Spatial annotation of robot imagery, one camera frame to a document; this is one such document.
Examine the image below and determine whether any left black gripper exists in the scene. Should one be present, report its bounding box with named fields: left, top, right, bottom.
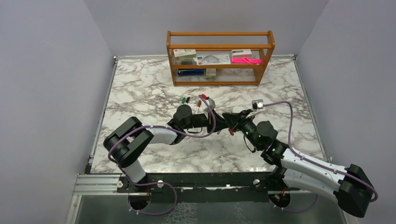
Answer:
left=183, top=109, right=228, bottom=134

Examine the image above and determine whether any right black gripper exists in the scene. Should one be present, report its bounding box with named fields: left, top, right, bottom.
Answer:
left=223, top=109, right=262, bottom=150

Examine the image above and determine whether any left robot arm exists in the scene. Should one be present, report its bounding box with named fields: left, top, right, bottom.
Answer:
left=103, top=105, right=228, bottom=192

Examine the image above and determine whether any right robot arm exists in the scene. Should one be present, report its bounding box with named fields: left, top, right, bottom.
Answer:
left=222, top=109, right=378, bottom=217

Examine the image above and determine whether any green box lower shelf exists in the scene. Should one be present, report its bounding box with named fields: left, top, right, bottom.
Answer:
left=205, top=69, right=217, bottom=79

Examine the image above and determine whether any green box shelf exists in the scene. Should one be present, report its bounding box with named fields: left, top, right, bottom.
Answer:
left=205, top=69, right=217, bottom=79
left=173, top=49, right=196, bottom=61

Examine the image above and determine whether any blue stapler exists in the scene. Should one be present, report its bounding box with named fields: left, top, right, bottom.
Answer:
left=177, top=69, right=205, bottom=76

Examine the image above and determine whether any pink stapler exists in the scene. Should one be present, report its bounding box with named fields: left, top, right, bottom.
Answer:
left=231, top=57, right=262, bottom=64

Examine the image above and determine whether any white box upper shelf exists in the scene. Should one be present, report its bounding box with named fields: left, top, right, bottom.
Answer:
left=231, top=49, right=252, bottom=59

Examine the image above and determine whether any ruler set package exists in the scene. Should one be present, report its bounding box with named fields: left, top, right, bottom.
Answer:
left=194, top=54, right=231, bottom=66

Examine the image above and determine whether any wooden shelf rack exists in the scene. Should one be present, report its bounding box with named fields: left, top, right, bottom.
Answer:
left=166, top=30, right=276, bottom=86

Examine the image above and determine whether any green box upper shelf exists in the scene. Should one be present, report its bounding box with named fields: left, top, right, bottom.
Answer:
left=173, top=49, right=196, bottom=61

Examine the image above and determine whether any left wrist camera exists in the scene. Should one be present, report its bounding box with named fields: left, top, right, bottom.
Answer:
left=201, top=94, right=216, bottom=110

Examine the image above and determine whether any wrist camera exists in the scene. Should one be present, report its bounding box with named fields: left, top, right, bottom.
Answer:
left=247, top=99, right=264, bottom=118
left=201, top=94, right=216, bottom=110

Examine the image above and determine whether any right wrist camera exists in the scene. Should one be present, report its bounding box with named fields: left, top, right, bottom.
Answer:
left=247, top=99, right=264, bottom=118

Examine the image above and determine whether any black mounting rail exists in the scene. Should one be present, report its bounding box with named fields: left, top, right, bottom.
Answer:
left=109, top=169, right=288, bottom=203

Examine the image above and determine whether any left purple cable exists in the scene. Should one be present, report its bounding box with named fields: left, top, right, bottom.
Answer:
left=107, top=94, right=217, bottom=216

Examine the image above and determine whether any aluminium frame rail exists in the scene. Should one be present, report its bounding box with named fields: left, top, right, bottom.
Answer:
left=65, top=174, right=120, bottom=224

